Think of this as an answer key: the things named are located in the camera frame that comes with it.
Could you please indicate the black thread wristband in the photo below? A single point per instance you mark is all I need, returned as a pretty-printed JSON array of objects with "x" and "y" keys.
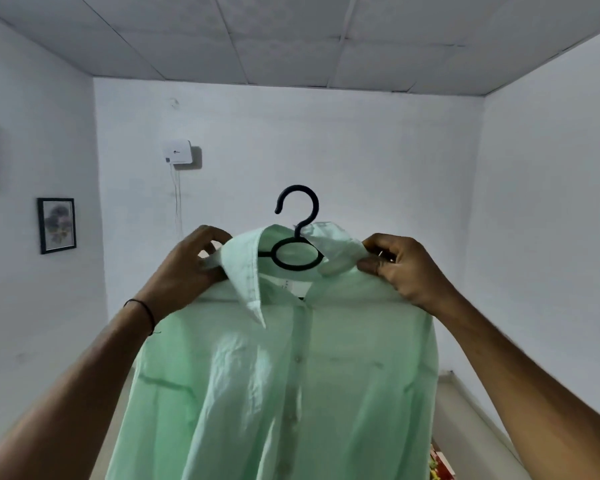
[{"x": 150, "y": 314}]

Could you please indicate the person's left hand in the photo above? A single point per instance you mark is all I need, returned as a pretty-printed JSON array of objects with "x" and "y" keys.
[{"x": 180, "y": 279}]

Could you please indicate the person's right forearm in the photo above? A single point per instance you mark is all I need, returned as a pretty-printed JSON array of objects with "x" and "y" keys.
[{"x": 530, "y": 394}]

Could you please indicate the person's left forearm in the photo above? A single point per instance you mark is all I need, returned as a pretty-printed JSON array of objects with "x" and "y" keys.
[{"x": 65, "y": 409}]

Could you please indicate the white wall box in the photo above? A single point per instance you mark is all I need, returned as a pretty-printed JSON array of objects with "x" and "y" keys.
[{"x": 177, "y": 152}]

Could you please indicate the person's right hand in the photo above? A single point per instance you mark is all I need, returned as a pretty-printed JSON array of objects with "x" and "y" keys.
[{"x": 415, "y": 274}]

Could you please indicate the floral patterned blanket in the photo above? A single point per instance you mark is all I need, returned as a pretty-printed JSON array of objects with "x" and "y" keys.
[{"x": 437, "y": 467}]

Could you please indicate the black plastic hanger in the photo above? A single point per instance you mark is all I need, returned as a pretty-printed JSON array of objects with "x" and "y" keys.
[{"x": 314, "y": 202}]

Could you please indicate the mint green shirt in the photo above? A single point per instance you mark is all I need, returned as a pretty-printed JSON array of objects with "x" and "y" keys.
[{"x": 280, "y": 394}]

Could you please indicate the small black picture frame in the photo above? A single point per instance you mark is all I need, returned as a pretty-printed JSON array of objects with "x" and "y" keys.
[{"x": 57, "y": 225}]

